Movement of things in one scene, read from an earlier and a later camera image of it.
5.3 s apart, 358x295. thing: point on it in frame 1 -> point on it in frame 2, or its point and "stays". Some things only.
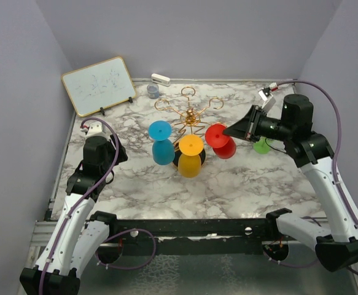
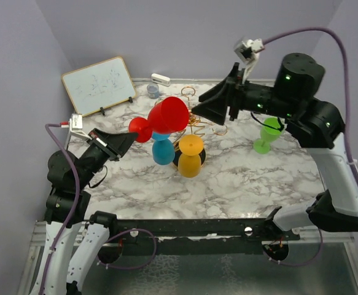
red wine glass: [223, 145] -> [170, 114]
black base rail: [192, 236] stays
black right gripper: [247, 128] -> [229, 89]
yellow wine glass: [190, 147] stays
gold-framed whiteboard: [98, 86] stays
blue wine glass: [163, 149] stays
